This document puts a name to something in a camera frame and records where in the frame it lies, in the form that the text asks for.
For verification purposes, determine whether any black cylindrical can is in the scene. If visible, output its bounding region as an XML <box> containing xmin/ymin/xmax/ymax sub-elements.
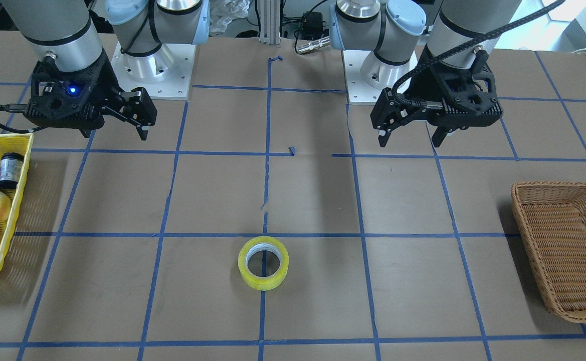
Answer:
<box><xmin>0</xmin><ymin>152</ymin><xmax>25</xmax><ymax>190</ymax></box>

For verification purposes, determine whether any aluminium frame post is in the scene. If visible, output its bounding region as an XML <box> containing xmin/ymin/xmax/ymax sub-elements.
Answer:
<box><xmin>255</xmin><ymin>1</ymin><xmax>283</xmax><ymax>47</ymax></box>

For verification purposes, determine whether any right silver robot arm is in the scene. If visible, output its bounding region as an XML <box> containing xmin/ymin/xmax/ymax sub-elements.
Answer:
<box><xmin>0</xmin><ymin>1</ymin><xmax>211</xmax><ymax>141</ymax></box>

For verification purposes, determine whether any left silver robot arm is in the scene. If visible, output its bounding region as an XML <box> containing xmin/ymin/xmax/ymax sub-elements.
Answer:
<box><xmin>329</xmin><ymin>1</ymin><xmax>520</xmax><ymax>147</ymax></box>

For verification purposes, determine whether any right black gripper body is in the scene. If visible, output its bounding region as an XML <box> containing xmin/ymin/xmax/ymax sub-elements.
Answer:
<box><xmin>25</xmin><ymin>51</ymin><xmax>124</xmax><ymax>131</ymax></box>

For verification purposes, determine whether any brown wicker basket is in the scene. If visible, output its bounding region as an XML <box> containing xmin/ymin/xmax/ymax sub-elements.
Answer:
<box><xmin>511</xmin><ymin>181</ymin><xmax>586</xmax><ymax>323</ymax></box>

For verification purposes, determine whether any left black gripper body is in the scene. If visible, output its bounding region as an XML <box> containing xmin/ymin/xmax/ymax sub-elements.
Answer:
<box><xmin>404</xmin><ymin>50</ymin><xmax>504</xmax><ymax>129</ymax></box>

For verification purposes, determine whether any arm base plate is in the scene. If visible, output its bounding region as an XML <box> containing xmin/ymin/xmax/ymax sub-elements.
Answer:
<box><xmin>110</xmin><ymin>43</ymin><xmax>198</xmax><ymax>101</ymax></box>
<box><xmin>342</xmin><ymin>49</ymin><xmax>419</xmax><ymax>106</ymax></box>

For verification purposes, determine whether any yellow tape roll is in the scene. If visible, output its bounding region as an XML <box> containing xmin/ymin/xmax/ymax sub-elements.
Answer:
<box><xmin>237</xmin><ymin>235</ymin><xmax>290</xmax><ymax>292</ymax></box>

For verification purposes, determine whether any yellow woven basket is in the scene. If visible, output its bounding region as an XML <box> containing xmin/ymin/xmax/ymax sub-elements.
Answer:
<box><xmin>0</xmin><ymin>133</ymin><xmax>34</xmax><ymax>272</ymax></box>

